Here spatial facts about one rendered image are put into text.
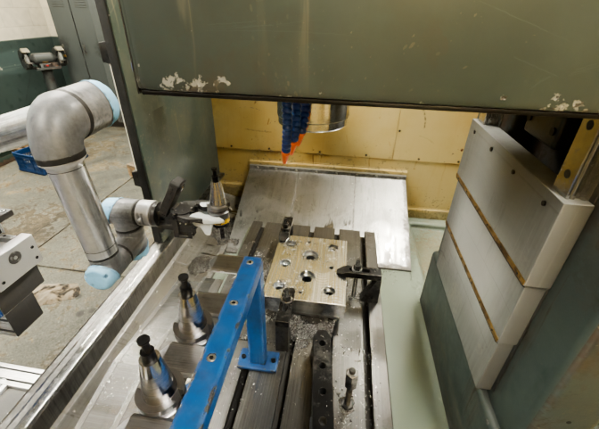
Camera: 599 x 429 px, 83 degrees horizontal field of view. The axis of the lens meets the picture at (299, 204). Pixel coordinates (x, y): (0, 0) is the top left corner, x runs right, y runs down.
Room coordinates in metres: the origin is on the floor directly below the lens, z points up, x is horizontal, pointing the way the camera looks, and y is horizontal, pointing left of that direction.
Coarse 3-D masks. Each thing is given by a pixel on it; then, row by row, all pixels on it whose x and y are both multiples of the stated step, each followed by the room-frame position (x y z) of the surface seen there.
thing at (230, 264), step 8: (216, 256) 0.55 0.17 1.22; (224, 256) 0.55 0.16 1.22; (232, 256) 0.55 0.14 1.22; (240, 256) 0.55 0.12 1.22; (216, 264) 0.53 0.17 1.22; (224, 264) 0.53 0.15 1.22; (232, 264) 0.53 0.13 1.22; (240, 264) 0.53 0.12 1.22; (224, 272) 0.51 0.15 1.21; (232, 272) 0.51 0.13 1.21
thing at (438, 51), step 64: (128, 0) 0.45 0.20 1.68; (192, 0) 0.44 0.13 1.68; (256, 0) 0.43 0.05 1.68; (320, 0) 0.42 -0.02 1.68; (384, 0) 0.41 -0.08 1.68; (448, 0) 0.41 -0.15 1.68; (512, 0) 0.40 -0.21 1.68; (576, 0) 0.39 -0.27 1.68; (192, 64) 0.44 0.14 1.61; (256, 64) 0.43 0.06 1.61; (320, 64) 0.42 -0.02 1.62; (384, 64) 0.41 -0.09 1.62; (448, 64) 0.40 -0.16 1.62; (512, 64) 0.40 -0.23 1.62; (576, 64) 0.39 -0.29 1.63
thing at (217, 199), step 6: (210, 180) 0.78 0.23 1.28; (210, 186) 0.77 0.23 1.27; (216, 186) 0.77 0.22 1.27; (222, 186) 0.78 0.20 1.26; (210, 192) 0.77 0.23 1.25; (216, 192) 0.76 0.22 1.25; (222, 192) 0.77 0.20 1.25; (210, 198) 0.77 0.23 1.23; (216, 198) 0.76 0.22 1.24; (222, 198) 0.77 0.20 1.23; (210, 204) 0.76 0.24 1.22; (216, 204) 0.76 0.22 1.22; (222, 204) 0.76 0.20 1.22
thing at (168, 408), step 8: (176, 376) 0.28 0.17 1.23; (184, 384) 0.27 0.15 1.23; (136, 392) 0.26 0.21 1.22; (176, 392) 0.26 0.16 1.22; (184, 392) 0.26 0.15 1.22; (136, 400) 0.25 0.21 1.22; (168, 400) 0.25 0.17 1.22; (176, 400) 0.26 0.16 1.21; (144, 408) 0.24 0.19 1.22; (152, 408) 0.24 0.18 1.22; (160, 408) 0.24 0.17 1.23; (168, 408) 0.24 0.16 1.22; (176, 408) 0.25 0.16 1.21; (152, 416) 0.23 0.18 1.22; (160, 416) 0.23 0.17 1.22; (168, 416) 0.24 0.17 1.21
